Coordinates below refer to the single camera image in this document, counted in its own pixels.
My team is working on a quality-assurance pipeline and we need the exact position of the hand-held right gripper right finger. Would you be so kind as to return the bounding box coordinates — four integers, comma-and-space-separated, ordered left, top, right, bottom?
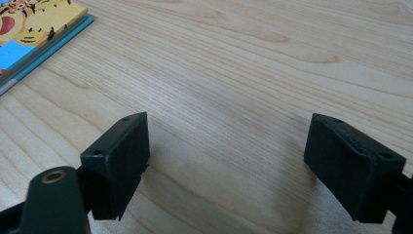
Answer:
303, 112, 407, 224

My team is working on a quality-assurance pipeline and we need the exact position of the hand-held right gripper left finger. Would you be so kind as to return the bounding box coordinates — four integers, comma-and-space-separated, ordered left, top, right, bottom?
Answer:
77, 111, 151, 221

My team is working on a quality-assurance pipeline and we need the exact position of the colourful cartoon picture book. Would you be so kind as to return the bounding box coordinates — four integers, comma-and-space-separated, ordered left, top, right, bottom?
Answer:
0, 0, 89, 78

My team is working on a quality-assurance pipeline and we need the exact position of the teal book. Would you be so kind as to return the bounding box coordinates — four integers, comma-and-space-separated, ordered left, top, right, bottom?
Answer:
0, 14, 95, 98

